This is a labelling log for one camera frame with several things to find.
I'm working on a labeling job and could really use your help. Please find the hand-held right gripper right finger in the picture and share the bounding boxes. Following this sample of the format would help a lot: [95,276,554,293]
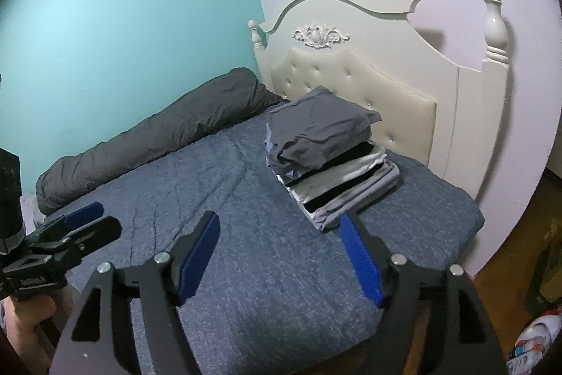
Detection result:
[340,212,503,375]

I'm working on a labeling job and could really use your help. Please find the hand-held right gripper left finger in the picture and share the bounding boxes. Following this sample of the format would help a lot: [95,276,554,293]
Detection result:
[52,210,221,375]

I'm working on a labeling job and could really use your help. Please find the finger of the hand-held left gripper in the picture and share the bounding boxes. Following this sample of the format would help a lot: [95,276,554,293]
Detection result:
[44,202,105,235]
[57,217,123,266]

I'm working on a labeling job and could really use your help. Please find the stack of clothes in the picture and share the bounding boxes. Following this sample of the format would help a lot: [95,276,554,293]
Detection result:
[263,124,401,232]

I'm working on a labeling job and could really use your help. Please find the grey underwear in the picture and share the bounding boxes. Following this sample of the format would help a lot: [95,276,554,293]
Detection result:
[266,85,383,178]

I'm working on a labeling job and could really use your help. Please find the person's left hand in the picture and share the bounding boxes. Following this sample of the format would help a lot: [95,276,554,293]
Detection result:
[4,287,73,375]

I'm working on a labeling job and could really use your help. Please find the blue bed sheet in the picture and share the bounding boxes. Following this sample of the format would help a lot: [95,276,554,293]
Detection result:
[22,111,486,375]

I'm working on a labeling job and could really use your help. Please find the rolled dark grey duvet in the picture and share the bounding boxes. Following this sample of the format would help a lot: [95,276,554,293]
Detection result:
[35,67,286,218]

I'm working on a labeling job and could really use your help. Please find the cream bed headboard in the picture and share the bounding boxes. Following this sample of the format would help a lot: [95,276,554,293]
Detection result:
[247,0,512,277]

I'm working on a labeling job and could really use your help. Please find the printed plastic bag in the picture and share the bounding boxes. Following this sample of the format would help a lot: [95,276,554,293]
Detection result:
[507,307,562,375]

